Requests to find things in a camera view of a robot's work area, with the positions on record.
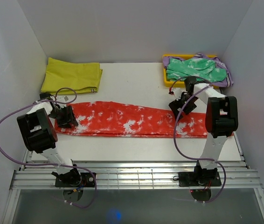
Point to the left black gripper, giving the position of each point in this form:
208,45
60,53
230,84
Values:
68,118

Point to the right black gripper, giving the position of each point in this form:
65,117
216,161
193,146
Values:
175,105

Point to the red tie-dye trousers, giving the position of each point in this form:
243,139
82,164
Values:
111,119

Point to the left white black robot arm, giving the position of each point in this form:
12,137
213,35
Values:
39,136

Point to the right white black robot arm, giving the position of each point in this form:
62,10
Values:
221,120

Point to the folded yellow-green trousers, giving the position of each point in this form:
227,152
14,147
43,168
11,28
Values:
64,77

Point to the green tie-dye trousers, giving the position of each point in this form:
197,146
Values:
199,67

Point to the yellow plastic bin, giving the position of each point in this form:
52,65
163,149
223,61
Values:
178,84

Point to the purple striped garment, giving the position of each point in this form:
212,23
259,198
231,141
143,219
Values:
226,82

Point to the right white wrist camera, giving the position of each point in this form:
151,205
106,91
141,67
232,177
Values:
176,92

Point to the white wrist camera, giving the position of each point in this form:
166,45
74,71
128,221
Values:
64,99
176,92

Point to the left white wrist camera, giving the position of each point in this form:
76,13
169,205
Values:
64,99

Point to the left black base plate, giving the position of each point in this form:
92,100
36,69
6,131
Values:
87,180

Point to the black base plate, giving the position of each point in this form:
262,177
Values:
87,180
190,179

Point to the aluminium rail frame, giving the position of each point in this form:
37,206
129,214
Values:
135,186

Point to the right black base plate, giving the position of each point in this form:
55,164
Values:
190,179

